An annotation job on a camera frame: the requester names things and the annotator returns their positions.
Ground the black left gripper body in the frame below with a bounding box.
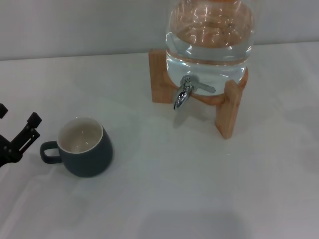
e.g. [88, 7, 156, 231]
[0, 135, 24, 168]

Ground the chrome faucet tap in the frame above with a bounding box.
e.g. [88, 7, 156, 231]
[173, 75, 216, 111]

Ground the glass water dispenser jar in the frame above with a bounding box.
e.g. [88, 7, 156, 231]
[164, 0, 255, 97]

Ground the black cup white inside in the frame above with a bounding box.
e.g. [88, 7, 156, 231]
[39, 117, 114, 178]

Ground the wooden dispenser stand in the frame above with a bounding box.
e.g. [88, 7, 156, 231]
[149, 48, 249, 140]

